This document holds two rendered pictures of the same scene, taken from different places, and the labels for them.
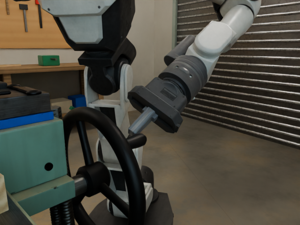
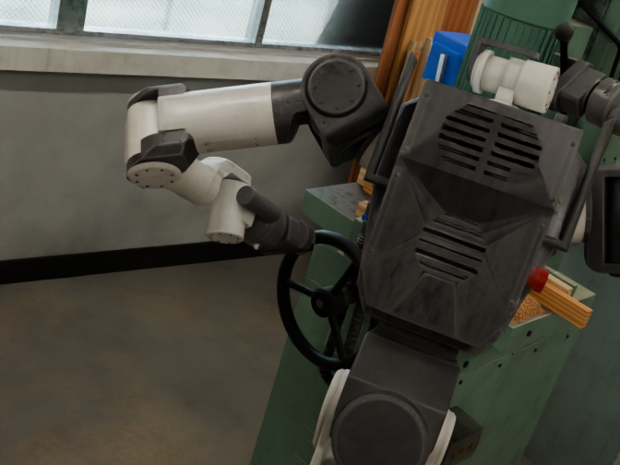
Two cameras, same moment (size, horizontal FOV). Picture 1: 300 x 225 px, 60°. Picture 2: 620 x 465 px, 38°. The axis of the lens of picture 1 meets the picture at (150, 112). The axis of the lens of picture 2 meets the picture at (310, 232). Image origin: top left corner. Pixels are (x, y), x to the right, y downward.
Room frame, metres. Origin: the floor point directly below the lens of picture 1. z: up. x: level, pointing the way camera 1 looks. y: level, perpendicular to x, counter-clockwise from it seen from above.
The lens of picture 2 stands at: (2.04, -0.11, 1.68)
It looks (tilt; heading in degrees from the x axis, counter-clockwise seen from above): 25 degrees down; 175
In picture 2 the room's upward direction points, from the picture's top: 16 degrees clockwise
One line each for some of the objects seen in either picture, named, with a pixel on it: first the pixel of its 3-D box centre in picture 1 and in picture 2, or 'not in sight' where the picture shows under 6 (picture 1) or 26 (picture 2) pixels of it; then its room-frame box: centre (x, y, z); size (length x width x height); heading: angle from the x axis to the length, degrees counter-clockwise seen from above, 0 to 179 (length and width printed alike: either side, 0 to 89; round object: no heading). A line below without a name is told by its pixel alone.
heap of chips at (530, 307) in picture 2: not in sight; (516, 300); (0.47, 0.47, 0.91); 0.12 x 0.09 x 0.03; 135
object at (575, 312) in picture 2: not in sight; (467, 244); (0.27, 0.40, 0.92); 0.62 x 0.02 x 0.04; 45
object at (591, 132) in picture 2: not in sight; (603, 127); (0.18, 0.61, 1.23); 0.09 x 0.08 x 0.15; 135
